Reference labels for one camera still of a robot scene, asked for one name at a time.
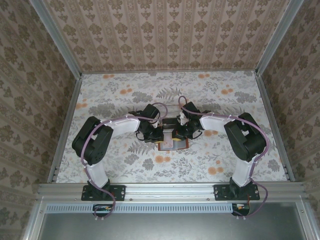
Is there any brown leather card holder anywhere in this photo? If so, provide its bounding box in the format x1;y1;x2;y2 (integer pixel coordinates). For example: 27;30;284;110
156;128;190;152

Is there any grey metal sheet panel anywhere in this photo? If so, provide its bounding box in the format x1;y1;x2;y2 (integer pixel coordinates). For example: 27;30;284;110
37;212;305;240

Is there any small black connector board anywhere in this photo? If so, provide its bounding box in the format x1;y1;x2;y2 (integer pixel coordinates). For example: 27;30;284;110
92;203;113;217
231;202;251;217

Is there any aluminium frame crossbar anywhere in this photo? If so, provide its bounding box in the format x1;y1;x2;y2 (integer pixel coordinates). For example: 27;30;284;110
37;182;307;203

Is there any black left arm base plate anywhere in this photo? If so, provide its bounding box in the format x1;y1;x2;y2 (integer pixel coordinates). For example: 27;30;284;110
81;184;126;202

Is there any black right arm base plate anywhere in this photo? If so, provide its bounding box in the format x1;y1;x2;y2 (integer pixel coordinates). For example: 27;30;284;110
214;184;261;202

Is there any grey slotted cable duct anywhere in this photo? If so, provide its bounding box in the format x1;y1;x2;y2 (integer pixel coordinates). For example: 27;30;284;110
46;202;251;214

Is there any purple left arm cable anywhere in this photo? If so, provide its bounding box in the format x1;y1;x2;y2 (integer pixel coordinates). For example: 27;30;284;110
81;101;169;222

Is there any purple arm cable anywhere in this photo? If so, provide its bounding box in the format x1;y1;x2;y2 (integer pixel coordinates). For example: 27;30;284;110
81;101;169;222
177;95;272;221

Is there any aluminium table side rail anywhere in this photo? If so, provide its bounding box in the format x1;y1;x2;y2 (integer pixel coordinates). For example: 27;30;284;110
254;74;296;182
47;74;83;183

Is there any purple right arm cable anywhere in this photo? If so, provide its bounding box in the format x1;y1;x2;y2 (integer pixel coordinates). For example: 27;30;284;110
177;95;272;221

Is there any aluminium frame post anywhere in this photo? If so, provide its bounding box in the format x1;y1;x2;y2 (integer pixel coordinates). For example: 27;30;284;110
28;0;83;78
254;0;306;76

